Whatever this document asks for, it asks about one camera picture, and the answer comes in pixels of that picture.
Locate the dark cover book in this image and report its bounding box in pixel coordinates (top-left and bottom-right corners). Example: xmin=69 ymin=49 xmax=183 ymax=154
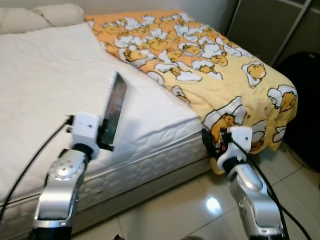
xmin=101 ymin=71 xmax=130 ymax=149

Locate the yellow cartoon egg blanket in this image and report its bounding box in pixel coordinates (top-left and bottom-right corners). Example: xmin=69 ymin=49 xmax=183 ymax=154
xmin=84 ymin=10 xmax=300 ymax=176

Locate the grey bed base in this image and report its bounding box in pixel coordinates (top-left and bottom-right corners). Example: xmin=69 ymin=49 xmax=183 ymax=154
xmin=70 ymin=159 xmax=214 ymax=237

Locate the white quilted mattress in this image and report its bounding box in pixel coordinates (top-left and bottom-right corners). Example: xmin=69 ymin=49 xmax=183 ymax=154
xmin=0 ymin=22 xmax=212 ymax=239

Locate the black suitcase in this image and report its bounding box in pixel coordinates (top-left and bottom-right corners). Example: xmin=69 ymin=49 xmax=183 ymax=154
xmin=274 ymin=50 xmax=320 ymax=174

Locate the dark wardrobe door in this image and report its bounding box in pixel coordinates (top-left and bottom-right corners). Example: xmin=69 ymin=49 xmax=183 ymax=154
xmin=225 ymin=0 xmax=320 ymax=67

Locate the beige headboard cushion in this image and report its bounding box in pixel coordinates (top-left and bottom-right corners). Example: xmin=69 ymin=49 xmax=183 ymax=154
xmin=32 ymin=3 xmax=86 ymax=29
xmin=0 ymin=7 xmax=52 ymax=35

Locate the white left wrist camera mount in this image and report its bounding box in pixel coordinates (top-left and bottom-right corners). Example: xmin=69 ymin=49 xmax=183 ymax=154
xmin=69 ymin=112 xmax=104 ymax=154

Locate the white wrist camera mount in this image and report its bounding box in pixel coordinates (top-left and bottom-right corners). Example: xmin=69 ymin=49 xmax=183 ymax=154
xmin=219 ymin=125 xmax=254 ymax=172
xmin=69 ymin=112 xmax=104 ymax=154

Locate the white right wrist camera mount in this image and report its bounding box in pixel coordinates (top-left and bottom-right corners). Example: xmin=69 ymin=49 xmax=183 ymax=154
xmin=219 ymin=125 xmax=254 ymax=172

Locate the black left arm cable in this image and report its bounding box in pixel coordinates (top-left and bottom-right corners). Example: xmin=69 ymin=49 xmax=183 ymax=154
xmin=0 ymin=115 xmax=74 ymax=221

